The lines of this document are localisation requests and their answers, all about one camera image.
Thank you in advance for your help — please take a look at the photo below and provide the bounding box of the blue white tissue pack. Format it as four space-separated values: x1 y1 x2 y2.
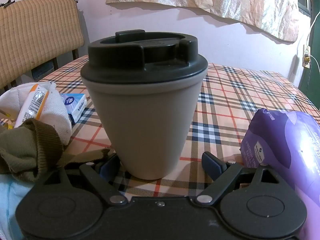
60 93 88 124

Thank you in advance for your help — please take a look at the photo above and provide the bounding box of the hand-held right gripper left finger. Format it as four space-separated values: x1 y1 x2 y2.
44 153 128 205

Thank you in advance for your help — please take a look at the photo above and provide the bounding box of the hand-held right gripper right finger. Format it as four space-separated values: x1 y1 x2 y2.
195 151 282 204

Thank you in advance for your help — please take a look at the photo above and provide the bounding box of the white knobbly sock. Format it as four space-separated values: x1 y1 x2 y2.
41 82 73 145

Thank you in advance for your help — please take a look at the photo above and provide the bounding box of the light blue cloth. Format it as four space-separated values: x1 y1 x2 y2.
0 174 35 240

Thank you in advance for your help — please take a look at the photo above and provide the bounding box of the wall socket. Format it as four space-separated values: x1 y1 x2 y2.
302 44 312 68

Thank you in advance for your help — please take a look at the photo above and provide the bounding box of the purple wipes pack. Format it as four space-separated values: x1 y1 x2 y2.
239 108 320 240

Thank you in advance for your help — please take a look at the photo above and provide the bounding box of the woven backed wooden chair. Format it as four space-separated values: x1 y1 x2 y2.
0 0 84 90

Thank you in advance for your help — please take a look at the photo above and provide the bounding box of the green door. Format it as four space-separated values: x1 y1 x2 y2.
297 12 320 110

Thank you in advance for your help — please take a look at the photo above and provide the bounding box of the plaid mattress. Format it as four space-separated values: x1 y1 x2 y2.
32 55 320 198

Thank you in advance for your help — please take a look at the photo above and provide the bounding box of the orange white packet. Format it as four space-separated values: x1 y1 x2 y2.
14 84 50 128

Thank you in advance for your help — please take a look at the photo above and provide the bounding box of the olive green cloth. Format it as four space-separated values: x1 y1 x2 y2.
0 119 112 182

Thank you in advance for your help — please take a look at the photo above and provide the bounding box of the brown paper cup with lid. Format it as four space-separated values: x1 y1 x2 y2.
80 29 208 180

